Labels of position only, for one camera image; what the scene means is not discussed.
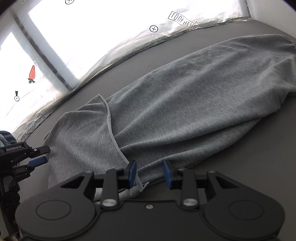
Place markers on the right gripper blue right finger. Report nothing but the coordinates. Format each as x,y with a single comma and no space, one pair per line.
182,179

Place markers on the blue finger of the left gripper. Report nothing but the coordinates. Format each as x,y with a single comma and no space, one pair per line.
37,162
40,151

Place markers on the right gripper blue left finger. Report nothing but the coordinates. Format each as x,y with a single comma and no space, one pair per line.
115,179

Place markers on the grey sweatpants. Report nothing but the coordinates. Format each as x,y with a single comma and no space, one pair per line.
182,112

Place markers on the blue denim jeans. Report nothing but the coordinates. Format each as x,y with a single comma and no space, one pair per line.
6,139

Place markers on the clear plastic storage bag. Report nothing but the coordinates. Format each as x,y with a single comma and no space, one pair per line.
50,49

